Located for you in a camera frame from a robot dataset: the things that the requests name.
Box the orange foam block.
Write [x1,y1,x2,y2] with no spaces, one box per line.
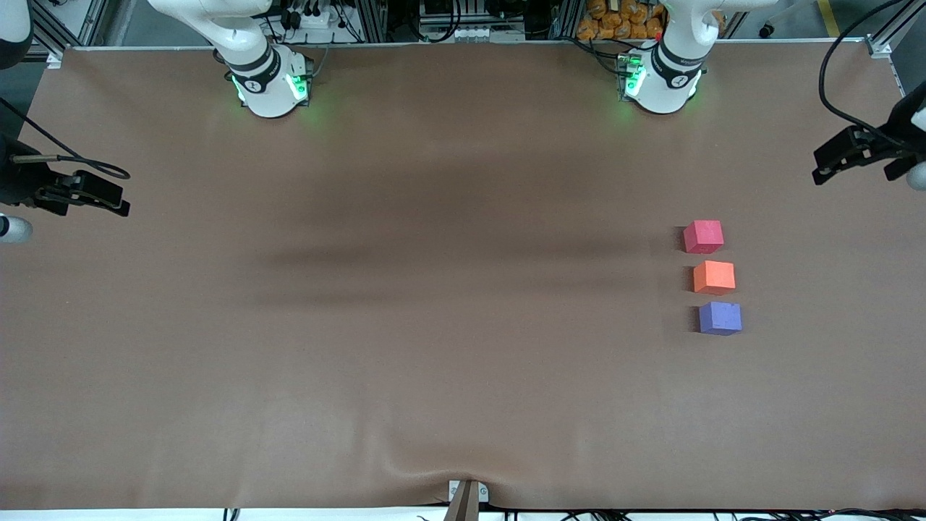
[692,260,736,296]

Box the red foam block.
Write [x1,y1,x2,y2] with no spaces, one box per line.
[683,219,725,255]

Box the purple foam block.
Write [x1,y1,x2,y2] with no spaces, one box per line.
[698,301,743,336]

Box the pile of orange objects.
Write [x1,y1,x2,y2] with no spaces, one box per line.
[577,0,666,42]

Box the white power strip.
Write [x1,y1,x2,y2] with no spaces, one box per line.
[293,9,341,31]

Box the brown table mat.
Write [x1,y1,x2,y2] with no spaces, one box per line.
[0,40,926,511]

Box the table edge clamp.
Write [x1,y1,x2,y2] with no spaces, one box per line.
[447,479,490,521]

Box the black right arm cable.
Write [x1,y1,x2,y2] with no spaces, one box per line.
[0,96,132,180]

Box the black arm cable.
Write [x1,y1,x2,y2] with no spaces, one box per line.
[0,96,132,180]
[817,0,909,153]

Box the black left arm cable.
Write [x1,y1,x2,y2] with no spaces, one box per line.
[817,0,909,153]

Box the aluminium corner frame rail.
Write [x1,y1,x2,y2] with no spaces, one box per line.
[29,0,67,70]
[865,0,926,95]

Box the aluminium frame post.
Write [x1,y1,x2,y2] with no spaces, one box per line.
[551,0,583,41]
[353,0,388,43]

